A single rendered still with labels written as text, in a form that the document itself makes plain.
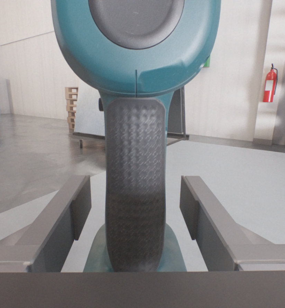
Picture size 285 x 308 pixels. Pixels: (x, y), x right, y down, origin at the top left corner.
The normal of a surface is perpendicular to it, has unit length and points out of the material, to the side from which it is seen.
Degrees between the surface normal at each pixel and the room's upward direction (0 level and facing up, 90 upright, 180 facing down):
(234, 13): 90
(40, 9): 90
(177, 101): 102
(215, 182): 0
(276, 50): 90
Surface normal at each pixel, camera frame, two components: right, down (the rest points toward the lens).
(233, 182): 0.01, -0.97
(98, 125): -0.52, 0.00
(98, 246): -0.35, -0.91
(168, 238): 0.31, -0.93
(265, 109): -0.58, 0.20
